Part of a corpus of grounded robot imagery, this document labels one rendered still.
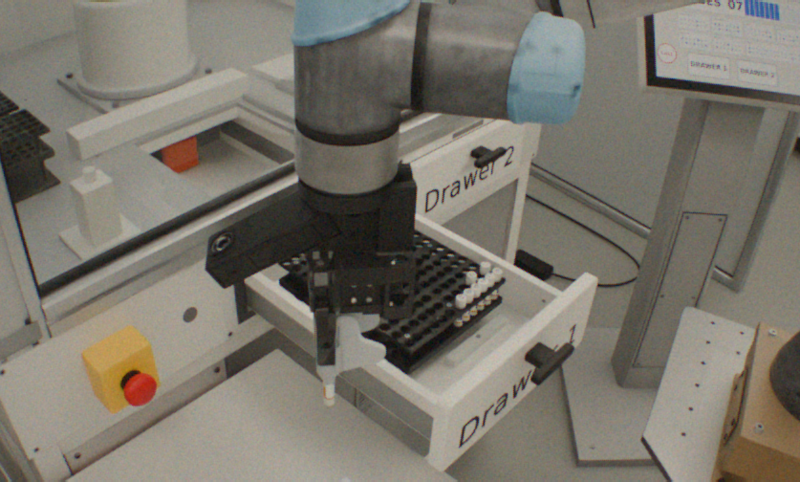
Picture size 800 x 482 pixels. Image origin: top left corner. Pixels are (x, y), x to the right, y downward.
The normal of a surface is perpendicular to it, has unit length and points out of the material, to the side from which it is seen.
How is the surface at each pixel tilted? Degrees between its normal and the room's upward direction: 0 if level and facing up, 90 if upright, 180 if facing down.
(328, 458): 0
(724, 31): 50
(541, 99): 100
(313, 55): 90
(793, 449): 2
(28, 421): 90
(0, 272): 90
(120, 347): 0
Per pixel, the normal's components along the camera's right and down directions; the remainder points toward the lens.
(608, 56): -0.74, 0.36
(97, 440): 0.74, 0.42
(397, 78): -0.11, 0.63
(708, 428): 0.05, -0.81
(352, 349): 0.15, 0.59
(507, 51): -0.06, -0.04
